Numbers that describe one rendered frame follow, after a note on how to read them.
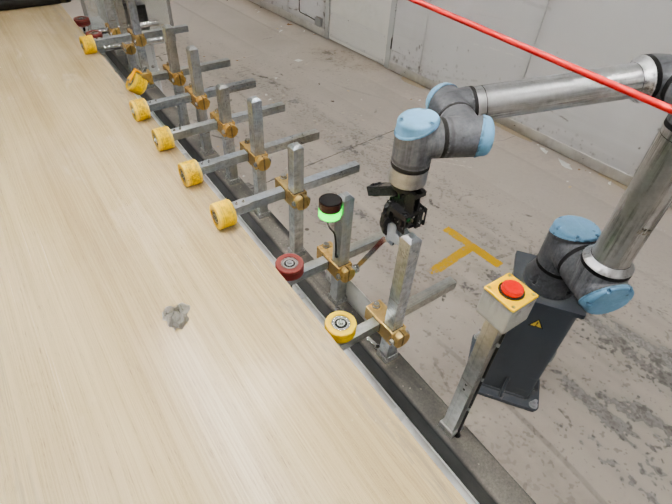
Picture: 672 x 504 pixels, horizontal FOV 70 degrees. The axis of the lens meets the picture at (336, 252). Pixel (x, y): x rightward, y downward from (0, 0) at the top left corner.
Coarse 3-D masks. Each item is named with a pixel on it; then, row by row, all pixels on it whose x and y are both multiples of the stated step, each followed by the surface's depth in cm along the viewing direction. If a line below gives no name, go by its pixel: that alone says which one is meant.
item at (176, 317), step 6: (168, 306) 120; (180, 306) 119; (186, 306) 121; (162, 312) 119; (168, 312) 119; (174, 312) 118; (180, 312) 119; (186, 312) 120; (168, 318) 118; (174, 318) 117; (180, 318) 119; (186, 318) 118; (168, 324) 117; (174, 324) 117; (180, 324) 116
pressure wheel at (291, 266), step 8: (280, 256) 136; (288, 256) 136; (296, 256) 136; (280, 264) 134; (288, 264) 134; (296, 264) 134; (280, 272) 132; (288, 272) 132; (296, 272) 132; (288, 280) 134
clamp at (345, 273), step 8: (320, 248) 145; (328, 248) 145; (320, 256) 146; (328, 256) 142; (328, 264) 143; (336, 264) 140; (344, 264) 140; (336, 272) 140; (344, 272) 138; (352, 272) 140; (344, 280) 140
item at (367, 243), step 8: (376, 232) 153; (360, 240) 150; (368, 240) 150; (376, 240) 150; (352, 248) 147; (360, 248) 148; (368, 248) 150; (352, 256) 148; (304, 264) 141; (312, 264) 141; (320, 264) 141; (304, 272) 139; (312, 272) 141; (296, 280) 138
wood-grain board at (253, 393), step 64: (0, 64) 219; (64, 64) 222; (0, 128) 179; (64, 128) 181; (128, 128) 184; (0, 192) 152; (64, 192) 153; (128, 192) 155; (192, 192) 157; (0, 256) 131; (64, 256) 133; (128, 256) 134; (192, 256) 135; (256, 256) 136; (0, 320) 116; (64, 320) 117; (128, 320) 118; (192, 320) 119; (256, 320) 120; (0, 384) 104; (64, 384) 105; (128, 384) 105; (192, 384) 106; (256, 384) 107; (320, 384) 108; (0, 448) 94; (64, 448) 95; (128, 448) 95; (192, 448) 96; (256, 448) 96; (320, 448) 97; (384, 448) 98
